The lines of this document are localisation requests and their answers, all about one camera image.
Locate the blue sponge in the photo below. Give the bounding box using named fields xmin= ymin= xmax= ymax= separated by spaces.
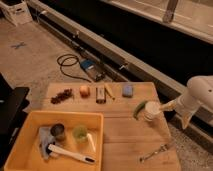
xmin=122 ymin=84 xmax=133 ymax=98

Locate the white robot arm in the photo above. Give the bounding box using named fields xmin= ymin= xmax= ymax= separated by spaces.
xmin=159 ymin=75 xmax=213 ymax=129

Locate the green plastic cup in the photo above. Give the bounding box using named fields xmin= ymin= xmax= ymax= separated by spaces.
xmin=72 ymin=125 xmax=88 ymax=143

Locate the brown rectangular bar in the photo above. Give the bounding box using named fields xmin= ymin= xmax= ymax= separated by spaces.
xmin=96 ymin=86 xmax=106 ymax=104

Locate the orange apple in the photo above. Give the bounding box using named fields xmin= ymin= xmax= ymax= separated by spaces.
xmin=79 ymin=85 xmax=90 ymax=98

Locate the blue power box device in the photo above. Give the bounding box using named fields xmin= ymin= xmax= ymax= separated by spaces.
xmin=80 ymin=59 xmax=105 ymax=82

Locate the bunch of dark grapes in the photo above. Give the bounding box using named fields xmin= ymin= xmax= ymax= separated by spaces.
xmin=51 ymin=89 xmax=73 ymax=104

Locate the blue cloth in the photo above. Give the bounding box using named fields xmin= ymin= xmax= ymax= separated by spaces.
xmin=38 ymin=126 xmax=56 ymax=160

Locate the yellow plastic bin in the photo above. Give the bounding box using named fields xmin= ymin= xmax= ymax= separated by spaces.
xmin=4 ymin=111 xmax=104 ymax=171

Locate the black chair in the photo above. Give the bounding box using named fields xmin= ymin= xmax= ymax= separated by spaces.
xmin=0 ymin=73 xmax=29 ymax=168

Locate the black coiled cable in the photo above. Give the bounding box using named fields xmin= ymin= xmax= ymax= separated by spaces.
xmin=56 ymin=53 xmax=93 ymax=83

